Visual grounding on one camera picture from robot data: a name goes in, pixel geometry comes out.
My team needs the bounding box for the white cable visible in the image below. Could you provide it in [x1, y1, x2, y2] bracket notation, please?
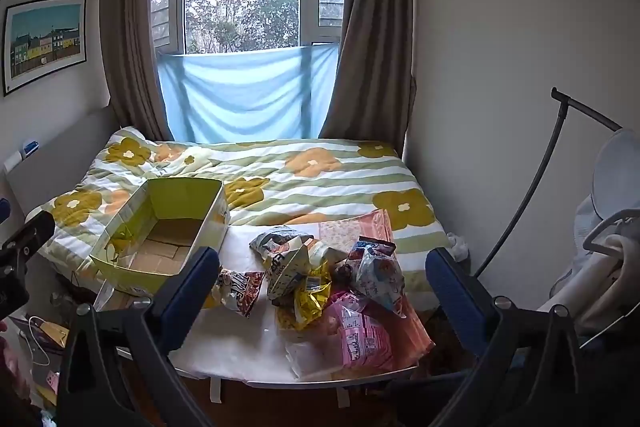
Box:
[26, 316, 52, 366]

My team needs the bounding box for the clear waffle packet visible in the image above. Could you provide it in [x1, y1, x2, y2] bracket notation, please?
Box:
[275, 305, 351, 381]

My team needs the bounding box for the pile of white clothes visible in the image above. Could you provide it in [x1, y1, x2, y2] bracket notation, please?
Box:
[539, 197, 640, 340]

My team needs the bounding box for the pink white snack packet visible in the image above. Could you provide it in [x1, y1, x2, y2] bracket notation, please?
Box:
[324, 289, 397, 371]

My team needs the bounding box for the yellow snack packet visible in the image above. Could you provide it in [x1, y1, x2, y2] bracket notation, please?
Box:
[294, 274, 334, 325]

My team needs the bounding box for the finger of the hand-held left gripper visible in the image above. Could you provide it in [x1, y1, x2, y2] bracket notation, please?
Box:
[0, 210, 56, 260]

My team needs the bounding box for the silver red snack packet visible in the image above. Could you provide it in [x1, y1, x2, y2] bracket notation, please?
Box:
[345, 237, 407, 319]

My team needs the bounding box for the yellow green bear bag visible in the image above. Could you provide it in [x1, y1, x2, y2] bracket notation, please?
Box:
[89, 177, 231, 296]

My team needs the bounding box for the black floor lamp stand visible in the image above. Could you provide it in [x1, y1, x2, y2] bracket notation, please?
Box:
[472, 87, 624, 279]

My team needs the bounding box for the flowered striped blanket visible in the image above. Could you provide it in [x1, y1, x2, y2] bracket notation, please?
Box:
[37, 126, 452, 290]

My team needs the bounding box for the grey headboard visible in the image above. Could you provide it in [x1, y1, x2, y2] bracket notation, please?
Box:
[4, 107, 122, 220]

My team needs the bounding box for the brown-red chip bag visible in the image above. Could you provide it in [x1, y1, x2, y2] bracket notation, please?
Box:
[210, 269, 266, 318]

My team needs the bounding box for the orange floral cloth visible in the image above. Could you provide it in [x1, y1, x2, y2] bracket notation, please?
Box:
[316, 208, 437, 372]

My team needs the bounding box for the grey printed chip bag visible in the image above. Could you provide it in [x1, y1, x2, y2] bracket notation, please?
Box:
[248, 225, 314, 269]

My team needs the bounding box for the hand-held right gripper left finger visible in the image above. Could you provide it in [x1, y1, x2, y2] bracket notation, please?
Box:
[57, 247, 222, 427]

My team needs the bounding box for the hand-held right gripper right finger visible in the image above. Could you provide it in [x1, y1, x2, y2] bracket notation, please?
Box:
[426, 248, 584, 427]

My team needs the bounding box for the blue white small device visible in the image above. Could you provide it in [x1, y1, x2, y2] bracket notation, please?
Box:
[15, 139, 42, 160]

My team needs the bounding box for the brown curtain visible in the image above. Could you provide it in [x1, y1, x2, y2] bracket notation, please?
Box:
[319, 0, 417, 158]
[99, 0, 175, 142]

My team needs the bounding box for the light blue cloth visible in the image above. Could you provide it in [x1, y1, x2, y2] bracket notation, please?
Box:
[157, 43, 341, 144]

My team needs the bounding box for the white folding table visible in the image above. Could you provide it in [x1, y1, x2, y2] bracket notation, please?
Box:
[94, 222, 437, 409]

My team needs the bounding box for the white crumpled tissue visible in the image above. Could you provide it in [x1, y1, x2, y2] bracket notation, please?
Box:
[446, 231, 471, 259]

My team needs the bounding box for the white grey snack packet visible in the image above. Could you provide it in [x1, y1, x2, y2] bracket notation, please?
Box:
[266, 239, 332, 306]

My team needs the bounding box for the framed wall picture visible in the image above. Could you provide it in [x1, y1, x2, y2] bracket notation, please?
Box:
[2, 0, 87, 98]

